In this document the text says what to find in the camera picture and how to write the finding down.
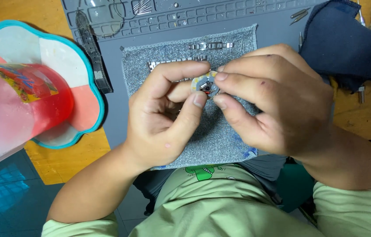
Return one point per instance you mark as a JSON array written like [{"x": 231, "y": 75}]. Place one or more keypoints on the teal-edged flower-shaped coaster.
[{"x": 57, "y": 75}]

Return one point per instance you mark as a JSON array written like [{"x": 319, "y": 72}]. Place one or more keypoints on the person's right hand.
[{"x": 280, "y": 105}]

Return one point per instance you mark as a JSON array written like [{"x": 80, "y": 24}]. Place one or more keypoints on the grey metal tweezers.
[{"x": 299, "y": 14}]

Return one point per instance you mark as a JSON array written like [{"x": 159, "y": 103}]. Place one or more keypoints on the small silver metal pin tool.
[{"x": 300, "y": 41}]

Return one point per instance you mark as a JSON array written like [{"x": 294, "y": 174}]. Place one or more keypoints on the grey silicone repair mat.
[{"x": 185, "y": 36}]

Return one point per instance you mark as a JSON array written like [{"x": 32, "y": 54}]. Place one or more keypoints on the green printed t-shirt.
[{"x": 218, "y": 204}]

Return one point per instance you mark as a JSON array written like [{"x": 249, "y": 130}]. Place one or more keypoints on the person's left hand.
[{"x": 154, "y": 128}]

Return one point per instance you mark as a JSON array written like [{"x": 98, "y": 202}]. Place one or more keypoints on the translucent plastic cup red drink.
[{"x": 14, "y": 105}]

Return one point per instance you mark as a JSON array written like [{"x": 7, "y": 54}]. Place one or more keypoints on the dark blue cloth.
[{"x": 346, "y": 46}]

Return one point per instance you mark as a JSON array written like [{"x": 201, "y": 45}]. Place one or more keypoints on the grey fabric work cloth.
[{"x": 205, "y": 131}]

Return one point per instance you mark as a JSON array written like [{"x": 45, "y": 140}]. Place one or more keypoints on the round clear watch crystal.
[{"x": 104, "y": 18}]

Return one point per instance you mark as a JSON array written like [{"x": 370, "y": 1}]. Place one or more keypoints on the bundle of thin metal pins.
[{"x": 142, "y": 7}]

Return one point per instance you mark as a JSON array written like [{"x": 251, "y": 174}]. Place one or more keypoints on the small round watch movement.
[{"x": 206, "y": 85}]

